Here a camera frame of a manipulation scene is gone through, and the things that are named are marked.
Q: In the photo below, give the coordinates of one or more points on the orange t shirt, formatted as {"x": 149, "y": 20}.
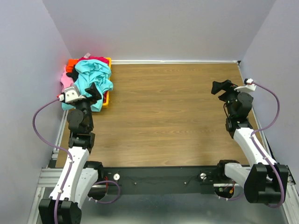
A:
{"x": 70, "y": 65}

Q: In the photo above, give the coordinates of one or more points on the turquoise t shirt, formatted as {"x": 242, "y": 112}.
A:
{"x": 91, "y": 71}

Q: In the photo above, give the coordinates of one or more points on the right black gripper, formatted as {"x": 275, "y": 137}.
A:
{"x": 226, "y": 85}

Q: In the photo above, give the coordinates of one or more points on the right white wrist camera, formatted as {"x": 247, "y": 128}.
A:
{"x": 248, "y": 87}

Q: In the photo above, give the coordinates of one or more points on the magenta t shirt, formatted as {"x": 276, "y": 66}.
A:
{"x": 102, "y": 59}

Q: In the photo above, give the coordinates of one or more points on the pink t shirt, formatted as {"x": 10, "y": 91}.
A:
{"x": 65, "y": 80}

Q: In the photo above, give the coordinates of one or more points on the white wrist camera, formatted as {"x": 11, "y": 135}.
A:
{"x": 69, "y": 95}
{"x": 248, "y": 87}

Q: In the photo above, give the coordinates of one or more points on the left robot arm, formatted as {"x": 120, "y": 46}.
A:
{"x": 64, "y": 205}

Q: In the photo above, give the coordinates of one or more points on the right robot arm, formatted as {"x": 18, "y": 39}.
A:
{"x": 266, "y": 181}

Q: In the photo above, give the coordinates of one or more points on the aluminium frame rail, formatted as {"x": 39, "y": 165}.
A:
{"x": 47, "y": 179}

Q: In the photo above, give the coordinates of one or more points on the black t shirt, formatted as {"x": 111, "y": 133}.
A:
{"x": 73, "y": 74}

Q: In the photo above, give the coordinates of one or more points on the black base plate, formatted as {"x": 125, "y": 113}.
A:
{"x": 162, "y": 181}

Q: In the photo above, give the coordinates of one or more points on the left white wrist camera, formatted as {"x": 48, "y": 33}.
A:
{"x": 69, "y": 95}

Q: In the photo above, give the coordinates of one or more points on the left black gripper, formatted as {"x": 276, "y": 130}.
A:
{"x": 96, "y": 94}

